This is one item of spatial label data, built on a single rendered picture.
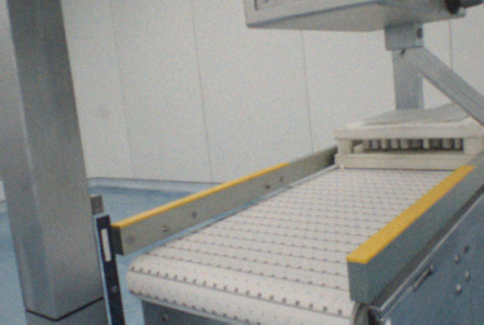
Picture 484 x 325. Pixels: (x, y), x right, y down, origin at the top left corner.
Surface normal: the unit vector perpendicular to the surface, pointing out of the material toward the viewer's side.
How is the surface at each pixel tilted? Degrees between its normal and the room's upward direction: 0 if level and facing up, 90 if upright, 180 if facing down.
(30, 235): 90
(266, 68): 90
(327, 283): 0
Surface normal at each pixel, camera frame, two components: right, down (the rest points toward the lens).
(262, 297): -0.53, -0.50
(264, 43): -0.59, 0.16
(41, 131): 0.79, -0.01
